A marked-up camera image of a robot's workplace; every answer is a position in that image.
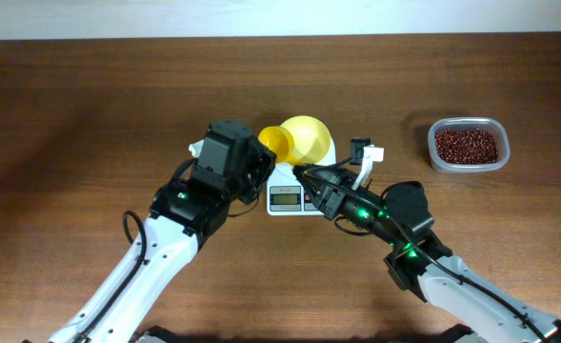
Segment clear plastic bean container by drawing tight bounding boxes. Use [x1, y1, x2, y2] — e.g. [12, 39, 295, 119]
[428, 117, 511, 173]

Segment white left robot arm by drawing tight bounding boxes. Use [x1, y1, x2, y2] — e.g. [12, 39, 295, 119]
[50, 120, 275, 342]

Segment yellow plastic measuring scoop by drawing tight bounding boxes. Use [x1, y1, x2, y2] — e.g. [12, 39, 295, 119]
[258, 126, 294, 163]

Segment white digital kitchen scale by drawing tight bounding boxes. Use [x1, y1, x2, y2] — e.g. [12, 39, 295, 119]
[266, 162, 322, 216]

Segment yellow plastic bowl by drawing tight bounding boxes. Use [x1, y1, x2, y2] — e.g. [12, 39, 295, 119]
[281, 115, 335, 165]

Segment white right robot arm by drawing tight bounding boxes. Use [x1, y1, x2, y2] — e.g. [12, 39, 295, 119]
[293, 165, 561, 342]

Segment red beans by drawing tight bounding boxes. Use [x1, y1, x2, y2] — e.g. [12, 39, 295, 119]
[434, 129, 498, 165]

